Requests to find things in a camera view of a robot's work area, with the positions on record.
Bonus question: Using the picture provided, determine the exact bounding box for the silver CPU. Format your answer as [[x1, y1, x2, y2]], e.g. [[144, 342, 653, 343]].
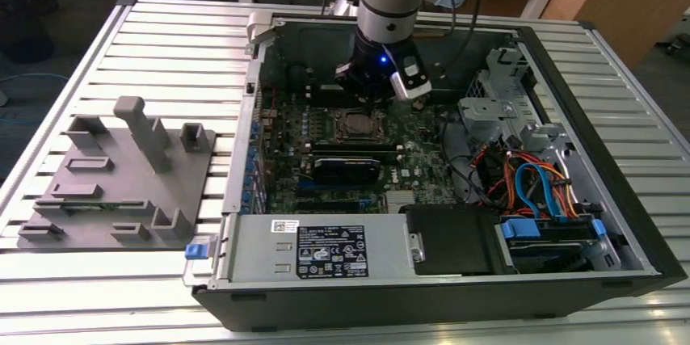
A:
[[344, 115, 379, 134]]

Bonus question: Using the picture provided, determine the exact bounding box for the metal socket cover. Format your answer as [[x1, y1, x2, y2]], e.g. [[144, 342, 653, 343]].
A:
[[336, 110, 394, 142]]

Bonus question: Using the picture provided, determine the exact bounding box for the CPU socket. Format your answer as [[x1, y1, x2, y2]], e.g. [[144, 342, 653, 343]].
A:
[[332, 108, 400, 145]]

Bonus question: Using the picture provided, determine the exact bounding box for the black expansion slot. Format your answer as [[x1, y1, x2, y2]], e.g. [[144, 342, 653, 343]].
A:
[[295, 198, 360, 213]]

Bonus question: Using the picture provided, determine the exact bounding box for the metal drive cage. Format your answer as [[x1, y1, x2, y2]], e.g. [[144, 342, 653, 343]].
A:
[[457, 48, 575, 168]]

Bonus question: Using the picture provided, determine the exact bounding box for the grey case latch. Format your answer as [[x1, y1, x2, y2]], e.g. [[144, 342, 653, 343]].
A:
[[244, 11, 275, 57]]

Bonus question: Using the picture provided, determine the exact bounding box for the green motherboard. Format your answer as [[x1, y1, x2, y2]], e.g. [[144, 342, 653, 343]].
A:
[[256, 82, 470, 215]]

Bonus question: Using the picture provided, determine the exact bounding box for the black graphics card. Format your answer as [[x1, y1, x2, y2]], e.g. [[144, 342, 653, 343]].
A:
[[311, 155, 384, 185]]

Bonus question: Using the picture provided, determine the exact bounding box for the silver chipset heat sink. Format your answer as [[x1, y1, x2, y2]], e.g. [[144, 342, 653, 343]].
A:
[[384, 189, 419, 207]]

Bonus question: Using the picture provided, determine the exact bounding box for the white barcode sticker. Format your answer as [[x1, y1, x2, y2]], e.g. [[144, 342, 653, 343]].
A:
[[268, 219, 300, 234]]

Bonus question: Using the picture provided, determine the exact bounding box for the silver metal latch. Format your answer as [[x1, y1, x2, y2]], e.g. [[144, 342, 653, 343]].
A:
[[407, 232, 427, 262]]

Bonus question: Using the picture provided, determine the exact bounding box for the black air shroud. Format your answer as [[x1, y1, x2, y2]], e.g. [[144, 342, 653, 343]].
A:
[[402, 204, 519, 277]]

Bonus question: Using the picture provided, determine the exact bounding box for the black label sticker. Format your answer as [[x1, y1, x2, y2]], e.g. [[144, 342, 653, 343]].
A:
[[296, 224, 367, 280]]

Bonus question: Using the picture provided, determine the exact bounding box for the hard disk in blue carrier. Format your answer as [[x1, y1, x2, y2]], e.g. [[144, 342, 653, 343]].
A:
[[498, 217, 609, 276]]

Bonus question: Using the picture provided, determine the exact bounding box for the silver power supply unit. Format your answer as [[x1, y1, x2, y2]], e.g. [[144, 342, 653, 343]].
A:
[[207, 212, 419, 284]]

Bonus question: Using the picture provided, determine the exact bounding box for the grey parts rack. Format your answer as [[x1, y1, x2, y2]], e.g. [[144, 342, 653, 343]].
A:
[[15, 95, 218, 250]]

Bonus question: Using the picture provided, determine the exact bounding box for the office chair base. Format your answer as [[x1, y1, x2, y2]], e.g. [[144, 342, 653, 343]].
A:
[[654, 11, 690, 55]]

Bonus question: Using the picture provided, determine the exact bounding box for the black PC case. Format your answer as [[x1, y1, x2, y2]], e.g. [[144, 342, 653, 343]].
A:
[[183, 11, 689, 332]]

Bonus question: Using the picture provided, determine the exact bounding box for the black office chair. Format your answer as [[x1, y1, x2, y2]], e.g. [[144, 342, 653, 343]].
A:
[[0, 0, 60, 64]]

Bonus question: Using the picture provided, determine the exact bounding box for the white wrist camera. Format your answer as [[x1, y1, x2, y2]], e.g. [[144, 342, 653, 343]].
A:
[[388, 53, 435, 102]]

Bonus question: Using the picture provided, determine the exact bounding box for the blue wire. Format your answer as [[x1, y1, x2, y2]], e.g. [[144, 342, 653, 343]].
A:
[[514, 162, 567, 225]]

